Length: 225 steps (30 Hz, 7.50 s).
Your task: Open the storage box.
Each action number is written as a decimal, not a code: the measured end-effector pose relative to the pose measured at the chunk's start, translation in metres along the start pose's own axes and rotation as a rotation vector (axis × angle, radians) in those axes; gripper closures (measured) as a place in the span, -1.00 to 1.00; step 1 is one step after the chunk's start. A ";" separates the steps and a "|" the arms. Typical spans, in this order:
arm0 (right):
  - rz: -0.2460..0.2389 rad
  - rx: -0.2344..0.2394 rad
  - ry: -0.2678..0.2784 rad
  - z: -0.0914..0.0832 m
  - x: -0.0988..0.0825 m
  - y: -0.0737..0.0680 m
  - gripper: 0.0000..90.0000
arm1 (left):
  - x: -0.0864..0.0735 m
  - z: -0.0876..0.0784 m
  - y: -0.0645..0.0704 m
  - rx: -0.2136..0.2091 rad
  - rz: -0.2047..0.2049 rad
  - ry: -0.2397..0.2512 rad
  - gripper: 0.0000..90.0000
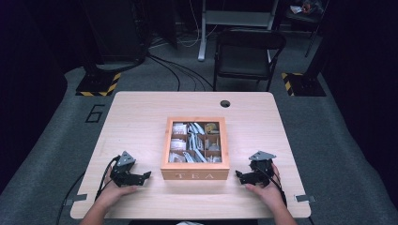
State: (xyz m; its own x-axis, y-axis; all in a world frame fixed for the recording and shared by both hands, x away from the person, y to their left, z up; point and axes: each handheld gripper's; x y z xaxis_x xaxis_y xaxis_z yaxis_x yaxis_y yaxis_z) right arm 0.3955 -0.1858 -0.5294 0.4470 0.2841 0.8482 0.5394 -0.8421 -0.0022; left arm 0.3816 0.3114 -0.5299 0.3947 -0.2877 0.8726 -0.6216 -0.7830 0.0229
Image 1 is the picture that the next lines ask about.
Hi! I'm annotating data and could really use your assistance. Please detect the person's right hand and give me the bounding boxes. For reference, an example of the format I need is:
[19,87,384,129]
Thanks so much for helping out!
[245,163,287,209]

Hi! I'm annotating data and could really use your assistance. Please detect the bundle of black floor cables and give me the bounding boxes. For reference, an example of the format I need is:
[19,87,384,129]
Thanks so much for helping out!
[146,52,216,93]

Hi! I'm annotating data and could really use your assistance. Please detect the black folding chair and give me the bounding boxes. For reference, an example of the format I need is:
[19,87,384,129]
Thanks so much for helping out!
[212,27,287,93]

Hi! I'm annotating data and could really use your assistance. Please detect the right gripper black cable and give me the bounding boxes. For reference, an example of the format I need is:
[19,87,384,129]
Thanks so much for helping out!
[258,167,288,208]

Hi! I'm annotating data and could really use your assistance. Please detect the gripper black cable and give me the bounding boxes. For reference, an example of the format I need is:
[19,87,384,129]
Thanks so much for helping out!
[258,167,288,208]
[94,155,122,202]

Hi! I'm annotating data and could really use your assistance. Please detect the hazard-striped black base plate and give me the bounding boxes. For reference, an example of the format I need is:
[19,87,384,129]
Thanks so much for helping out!
[280,72,328,98]
[74,71,122,98]

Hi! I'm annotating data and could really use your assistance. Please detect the white cables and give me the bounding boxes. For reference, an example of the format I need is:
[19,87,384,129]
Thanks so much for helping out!
[149,0,220,50]

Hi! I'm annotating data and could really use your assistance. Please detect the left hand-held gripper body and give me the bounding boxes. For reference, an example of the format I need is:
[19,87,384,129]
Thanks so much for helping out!
[109,150,137,188]

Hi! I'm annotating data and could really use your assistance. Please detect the black equipment cabinet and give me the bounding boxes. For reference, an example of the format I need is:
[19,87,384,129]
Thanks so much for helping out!
[79,0,151,65]

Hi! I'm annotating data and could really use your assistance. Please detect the person's left hand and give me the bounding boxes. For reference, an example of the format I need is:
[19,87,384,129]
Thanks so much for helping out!
[95,172,139,209]

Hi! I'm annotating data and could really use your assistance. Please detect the grey tape strip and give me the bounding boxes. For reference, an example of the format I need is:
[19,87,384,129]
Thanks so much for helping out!
[63,193,88,206]

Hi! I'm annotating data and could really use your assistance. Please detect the group of assorted tea packets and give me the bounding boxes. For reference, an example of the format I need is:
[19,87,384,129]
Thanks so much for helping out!
[168,121,222,164]

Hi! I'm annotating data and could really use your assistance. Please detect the dark curtain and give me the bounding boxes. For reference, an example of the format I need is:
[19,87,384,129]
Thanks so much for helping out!
[321,0,398,208]
[0,0,69,192]

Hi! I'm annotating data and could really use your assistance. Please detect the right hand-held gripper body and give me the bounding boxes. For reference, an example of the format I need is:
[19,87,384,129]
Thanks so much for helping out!
[248,150,278,188]

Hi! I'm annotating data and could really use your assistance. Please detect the wooden tea box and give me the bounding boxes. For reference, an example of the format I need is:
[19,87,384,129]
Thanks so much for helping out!
[160,116,231,181]

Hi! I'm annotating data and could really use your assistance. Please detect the black cable on floor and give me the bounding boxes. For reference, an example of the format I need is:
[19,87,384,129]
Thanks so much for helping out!
[55,172,86,225]

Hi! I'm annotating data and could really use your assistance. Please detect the dark stand with clutter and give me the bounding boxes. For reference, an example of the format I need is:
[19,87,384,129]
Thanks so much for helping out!
[281,0,329,59]

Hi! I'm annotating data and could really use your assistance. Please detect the white metal desk frame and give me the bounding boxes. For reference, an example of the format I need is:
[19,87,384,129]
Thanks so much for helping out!
[197,0,280,62]

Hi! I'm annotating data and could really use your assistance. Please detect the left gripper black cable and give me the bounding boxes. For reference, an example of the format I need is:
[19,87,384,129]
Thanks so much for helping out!
[94,155,122,202]

